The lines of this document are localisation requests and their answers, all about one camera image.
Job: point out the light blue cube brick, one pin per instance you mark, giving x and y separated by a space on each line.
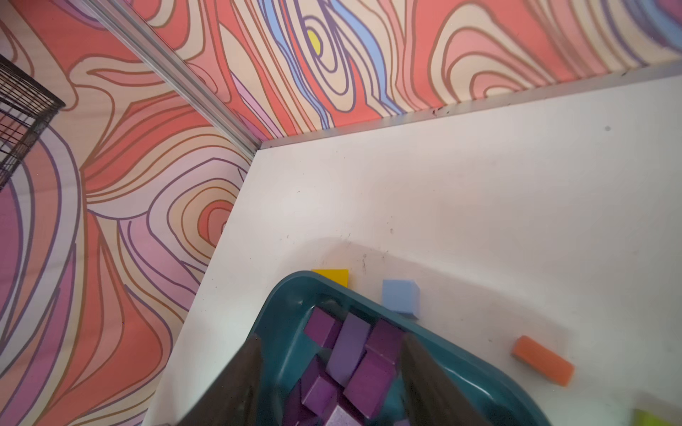
401 297

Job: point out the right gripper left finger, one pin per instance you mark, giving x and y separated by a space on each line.
233 398

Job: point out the purple cube brick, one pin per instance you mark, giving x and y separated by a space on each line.
323 328
369 384
318 389

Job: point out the light purple brick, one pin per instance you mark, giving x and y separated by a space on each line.
348 350

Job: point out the lime green long brick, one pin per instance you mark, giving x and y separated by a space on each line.
646 418

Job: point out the black wire basket left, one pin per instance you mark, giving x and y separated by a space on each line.
27 108

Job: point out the teal plastic storage bin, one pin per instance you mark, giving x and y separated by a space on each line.
287 351

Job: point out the small orange brick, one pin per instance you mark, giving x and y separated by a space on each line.
544 361

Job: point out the yellow wedge brick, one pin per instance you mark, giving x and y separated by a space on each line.
339 276

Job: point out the purple brick cluster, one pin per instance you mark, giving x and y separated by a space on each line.
385 341

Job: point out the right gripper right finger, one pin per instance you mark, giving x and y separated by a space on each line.
431 398

